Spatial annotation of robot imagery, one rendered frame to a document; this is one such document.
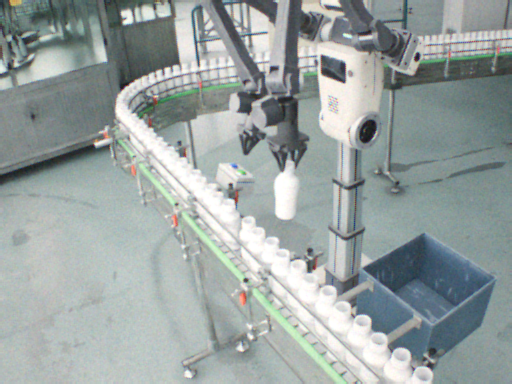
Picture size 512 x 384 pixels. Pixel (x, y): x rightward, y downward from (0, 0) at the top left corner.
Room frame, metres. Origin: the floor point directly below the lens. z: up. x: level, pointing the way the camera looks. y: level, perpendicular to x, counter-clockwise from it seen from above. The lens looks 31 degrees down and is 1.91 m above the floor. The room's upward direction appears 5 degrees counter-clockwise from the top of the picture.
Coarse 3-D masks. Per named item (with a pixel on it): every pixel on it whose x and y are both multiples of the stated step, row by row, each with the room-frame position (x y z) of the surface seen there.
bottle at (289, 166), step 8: (288, 168) 1.10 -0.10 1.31; (280, 176) 1.11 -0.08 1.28; (288, 176) 1.10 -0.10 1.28; (280, 184) 1.09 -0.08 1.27; (288, 184) 1.08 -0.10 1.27; (296, 184) 1.09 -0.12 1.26; (280, 192) 1.08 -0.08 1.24; (288, 192) 1.08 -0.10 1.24; (296, 192) 1.09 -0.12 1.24; (280, 200) 1.09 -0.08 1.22; (288, 200) 1.08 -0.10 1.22; (296, 200) 1.10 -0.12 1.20; (280, 208) 1.09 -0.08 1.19; (288, 208) 1.08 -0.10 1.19; (280, 216) 1.08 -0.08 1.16; (288, 216) 1.08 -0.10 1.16
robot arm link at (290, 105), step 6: (288, 96) 1.12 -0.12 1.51; (282, 102) 1.09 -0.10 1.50; (288, 102) 1.10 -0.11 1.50; (294, 102) 1.10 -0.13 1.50; (282, 108) 1.08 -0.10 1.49; (288, 108) 1.09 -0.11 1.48; (294, 108) 1.09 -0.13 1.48; (288, 114) 1.09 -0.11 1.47; (294, 114) 1.09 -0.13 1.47; (282, 120) 1.09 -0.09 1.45; (288, 120) 1.09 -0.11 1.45
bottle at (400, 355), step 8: (400, 352) 0.57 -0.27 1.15; (408, 352) 0.56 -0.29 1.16; (392, 360) 0.55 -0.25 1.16; (400, 360) 0.58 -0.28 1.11; (408, 360) 0.54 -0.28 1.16; (384, 368) 0.56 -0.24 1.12; (392, 368) 0.55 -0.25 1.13; (400, 368) 0.54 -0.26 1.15; (408, 368) 0.54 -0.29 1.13; (384, 376) 0.55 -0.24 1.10; (392, 376) 0.53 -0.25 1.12; (400, 376) 0.53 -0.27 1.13; (408, 376) 0.53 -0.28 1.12
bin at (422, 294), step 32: (384, 256) 1.11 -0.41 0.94; (416, 256) 1.20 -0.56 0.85; (448, 256) 1.11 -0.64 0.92; (384, 288) 0.96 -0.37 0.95; (416, 288) 1.16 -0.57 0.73; (448, 288) 1.08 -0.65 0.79; (480, 288) 0.98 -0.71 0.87; (384, 320) 0.95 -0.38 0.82; (416, 320) 0.84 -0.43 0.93; (448, 320) 0.83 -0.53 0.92; (480, 320) 0.93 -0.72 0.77; (416, 352) 0.82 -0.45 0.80
